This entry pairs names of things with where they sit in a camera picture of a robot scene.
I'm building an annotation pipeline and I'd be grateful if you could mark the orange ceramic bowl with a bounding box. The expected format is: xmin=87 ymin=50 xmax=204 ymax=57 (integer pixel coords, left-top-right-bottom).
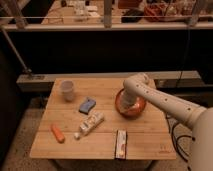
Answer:
xmin=115 ymin=89 xmax=146 ymax=118

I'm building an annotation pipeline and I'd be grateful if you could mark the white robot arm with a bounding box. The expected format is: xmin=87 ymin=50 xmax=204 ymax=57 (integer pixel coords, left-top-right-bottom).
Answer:
xmin=119 ymin=73 xmax=213 ymax=171

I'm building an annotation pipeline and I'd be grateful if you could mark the blue grey sponge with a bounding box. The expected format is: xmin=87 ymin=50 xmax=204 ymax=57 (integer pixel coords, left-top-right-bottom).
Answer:
xmin=79 ymin=97 xmax=96 ymax=114

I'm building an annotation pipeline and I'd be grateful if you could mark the white tube with label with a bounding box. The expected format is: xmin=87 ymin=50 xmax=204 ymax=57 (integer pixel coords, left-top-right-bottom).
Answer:
xmin=74 ymin=113 xmax=104 ymax=140

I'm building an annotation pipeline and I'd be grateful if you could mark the translucent plastic cup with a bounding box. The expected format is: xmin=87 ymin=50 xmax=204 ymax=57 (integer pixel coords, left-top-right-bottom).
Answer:
xmin=60 ymin=80 xmax=74 ymax=101

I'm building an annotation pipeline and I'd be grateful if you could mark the orange carrot toy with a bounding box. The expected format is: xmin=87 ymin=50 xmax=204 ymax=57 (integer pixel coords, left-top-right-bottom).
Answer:
xmin=51 ymin=124 xmax=65 ymax=143

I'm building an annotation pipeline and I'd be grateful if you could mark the black bag in background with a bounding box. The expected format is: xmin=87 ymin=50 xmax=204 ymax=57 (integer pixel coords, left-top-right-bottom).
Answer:
xmin=121 ymin=9 xmax=144 ymax=23

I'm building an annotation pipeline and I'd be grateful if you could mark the red basket in background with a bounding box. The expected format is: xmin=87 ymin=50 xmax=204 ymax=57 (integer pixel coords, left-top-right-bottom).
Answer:
xmin=143 ymin=3 xmax=178 ymax=23

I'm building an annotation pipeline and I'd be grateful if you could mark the black floor cable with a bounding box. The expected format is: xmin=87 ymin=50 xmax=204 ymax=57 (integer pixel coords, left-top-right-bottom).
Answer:
xmin=165 ymin=113 xmax=196 ymax=164

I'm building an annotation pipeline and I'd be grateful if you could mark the metal railing frame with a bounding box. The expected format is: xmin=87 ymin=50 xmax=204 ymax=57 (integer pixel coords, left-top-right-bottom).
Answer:
xmin=0 ymin=0 xmax=213 ymax=81

